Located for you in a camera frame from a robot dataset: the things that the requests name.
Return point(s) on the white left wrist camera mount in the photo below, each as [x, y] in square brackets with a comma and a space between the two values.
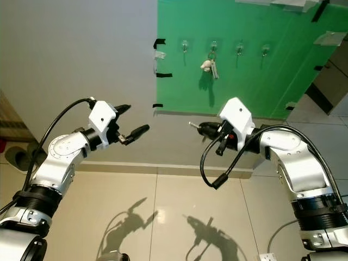
[102, 115]

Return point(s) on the light wooden cabinet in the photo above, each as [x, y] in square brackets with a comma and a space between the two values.
[8, 128]

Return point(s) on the red shoe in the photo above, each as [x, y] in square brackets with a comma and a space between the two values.
[2, 147]

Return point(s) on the small silver key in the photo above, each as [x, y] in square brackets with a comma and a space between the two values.
[193, 124]

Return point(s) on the brown door with black strip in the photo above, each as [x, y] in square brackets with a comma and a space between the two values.
[334, 81]

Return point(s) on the white power socket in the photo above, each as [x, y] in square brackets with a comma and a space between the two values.
[268, 257]

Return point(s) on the green board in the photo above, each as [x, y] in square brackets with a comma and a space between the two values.
[250, 81]

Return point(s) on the clear adhesive hook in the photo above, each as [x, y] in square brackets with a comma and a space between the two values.
[266, 49]
[185, 46]
[240, 48]
[213, 45]

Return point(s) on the bent black tape strip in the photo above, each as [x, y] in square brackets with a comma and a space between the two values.
[159, 41]

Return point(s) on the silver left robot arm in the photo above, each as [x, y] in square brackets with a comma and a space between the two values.
[65, 155]

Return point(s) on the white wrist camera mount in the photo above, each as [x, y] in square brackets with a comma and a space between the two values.
[236, 115]
[102, 115]

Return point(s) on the long black tape strip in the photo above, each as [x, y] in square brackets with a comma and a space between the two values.
[321, 11]

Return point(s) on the grey slipper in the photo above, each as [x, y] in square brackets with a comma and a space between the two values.
[31, 152]
[17, 159]

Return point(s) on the white paper sheet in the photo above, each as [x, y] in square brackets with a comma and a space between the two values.
[283, 3]

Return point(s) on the clear tape piece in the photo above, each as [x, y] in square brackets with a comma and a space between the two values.
[159, 55]
[290, 106]
[331, 38]

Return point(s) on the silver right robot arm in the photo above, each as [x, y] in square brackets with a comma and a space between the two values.
[299, 168]

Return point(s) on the key bunch with white charm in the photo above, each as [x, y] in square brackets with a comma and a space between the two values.
[205, 66]

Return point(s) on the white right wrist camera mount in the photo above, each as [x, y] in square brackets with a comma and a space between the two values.
[236, 115]

